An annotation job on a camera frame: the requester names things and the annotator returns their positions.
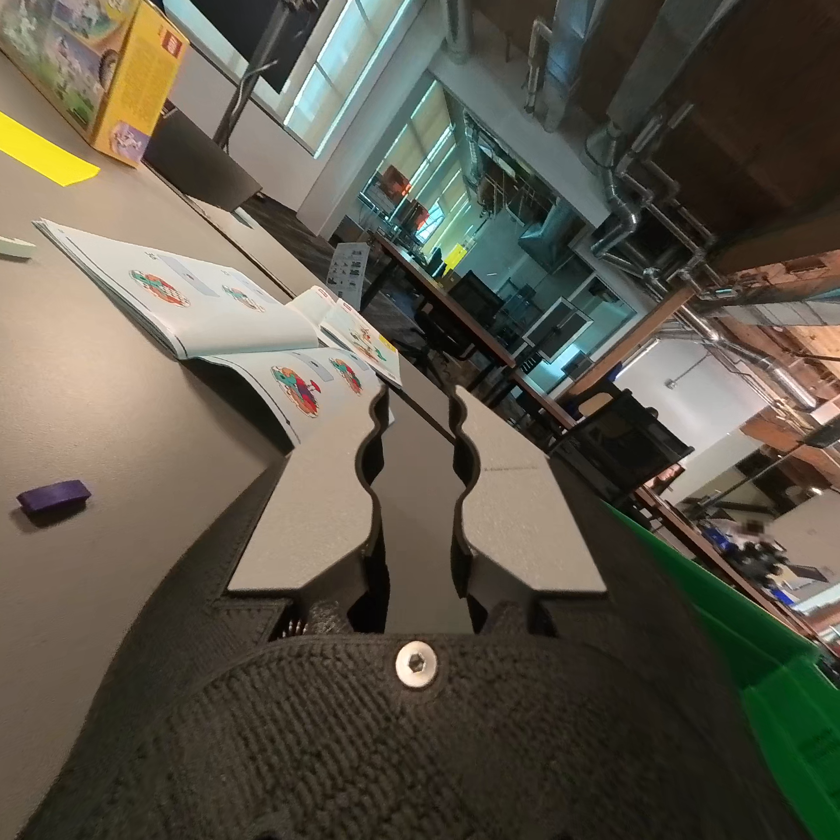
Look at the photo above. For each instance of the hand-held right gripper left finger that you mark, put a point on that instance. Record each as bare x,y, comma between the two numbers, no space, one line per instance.
308,518

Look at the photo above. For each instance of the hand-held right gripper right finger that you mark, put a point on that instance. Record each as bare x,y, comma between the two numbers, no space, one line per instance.
525,525

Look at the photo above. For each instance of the small lego instruction booklet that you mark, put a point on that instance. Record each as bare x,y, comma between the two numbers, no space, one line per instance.
358,334

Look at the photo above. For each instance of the open lego instruction booklet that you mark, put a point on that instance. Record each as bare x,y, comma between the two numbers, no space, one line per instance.
197,308

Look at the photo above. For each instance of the purple lego piece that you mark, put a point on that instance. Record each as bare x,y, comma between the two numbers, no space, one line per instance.
54,499

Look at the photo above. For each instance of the pale green lego piece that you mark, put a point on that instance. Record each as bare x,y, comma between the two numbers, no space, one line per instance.
14,249

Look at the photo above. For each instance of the colourful lego set box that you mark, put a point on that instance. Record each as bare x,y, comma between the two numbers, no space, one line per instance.
98,59

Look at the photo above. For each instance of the black plastic crate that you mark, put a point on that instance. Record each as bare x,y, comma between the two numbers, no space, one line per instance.
623,446

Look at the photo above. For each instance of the long brown table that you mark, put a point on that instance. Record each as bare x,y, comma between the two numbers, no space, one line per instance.
459,315

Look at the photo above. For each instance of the black office chair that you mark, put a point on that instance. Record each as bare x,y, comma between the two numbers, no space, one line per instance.
469,295

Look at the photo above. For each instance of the white printed sign sheet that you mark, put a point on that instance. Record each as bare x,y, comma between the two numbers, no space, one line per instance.
348,272

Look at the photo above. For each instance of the green plastic bin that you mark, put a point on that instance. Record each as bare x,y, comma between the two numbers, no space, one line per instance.
787,728

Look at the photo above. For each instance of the black display stand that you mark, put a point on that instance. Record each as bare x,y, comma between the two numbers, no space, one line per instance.
203,164

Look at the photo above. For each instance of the yellow paper sheet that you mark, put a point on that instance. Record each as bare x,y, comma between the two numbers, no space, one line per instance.
39,154

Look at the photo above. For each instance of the large black display screen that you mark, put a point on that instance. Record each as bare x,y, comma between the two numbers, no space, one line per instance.
262,33

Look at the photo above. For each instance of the silver ventilation duct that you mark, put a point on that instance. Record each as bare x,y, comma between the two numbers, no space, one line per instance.
623,216

